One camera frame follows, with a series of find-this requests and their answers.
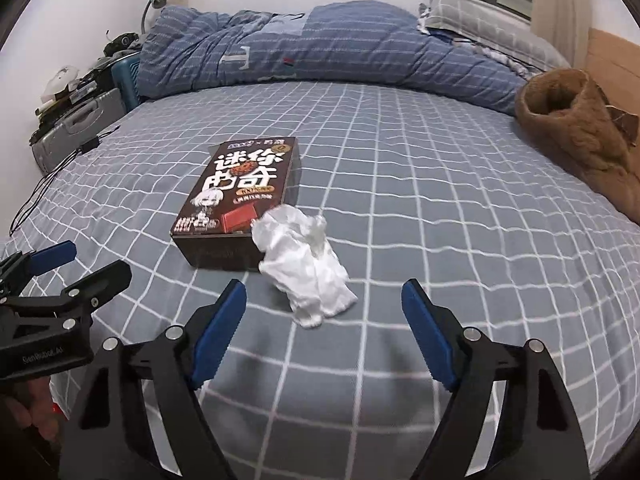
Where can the blue striped duvet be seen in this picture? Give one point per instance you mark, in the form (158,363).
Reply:
(350,50)

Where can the white round object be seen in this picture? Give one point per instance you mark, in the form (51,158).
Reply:
(60,77)

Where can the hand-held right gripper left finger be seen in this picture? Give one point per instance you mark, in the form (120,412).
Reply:
(220,332)

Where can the teal suitcase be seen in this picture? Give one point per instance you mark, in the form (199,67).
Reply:
(125,80)

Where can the grey checked bed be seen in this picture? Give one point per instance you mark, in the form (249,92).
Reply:
(425,210)

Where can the brown snack box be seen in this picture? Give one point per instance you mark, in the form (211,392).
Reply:
(235,185)

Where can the person's left hand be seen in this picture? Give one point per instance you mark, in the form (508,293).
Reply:
(37,410)

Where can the grey suitcase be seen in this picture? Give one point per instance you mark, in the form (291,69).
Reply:
(75,125)

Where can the grey checked pillow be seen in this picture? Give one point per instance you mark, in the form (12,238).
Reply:
(490,25)

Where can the brown fleece jacket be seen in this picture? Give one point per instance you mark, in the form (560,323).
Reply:
(575,130)

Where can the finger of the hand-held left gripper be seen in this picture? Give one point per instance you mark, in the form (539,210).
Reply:
(100,280)
(50,255)

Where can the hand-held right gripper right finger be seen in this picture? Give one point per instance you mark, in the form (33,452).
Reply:
(430,332)

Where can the wooden headboard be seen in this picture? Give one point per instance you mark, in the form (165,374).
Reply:
(610,55)

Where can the dark leaf-patterned cushion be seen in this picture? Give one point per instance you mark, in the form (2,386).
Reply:
(627,125)

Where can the black device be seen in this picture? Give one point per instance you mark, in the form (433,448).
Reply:
(120,42)

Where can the white tissue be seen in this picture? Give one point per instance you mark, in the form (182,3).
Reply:
(305,270)

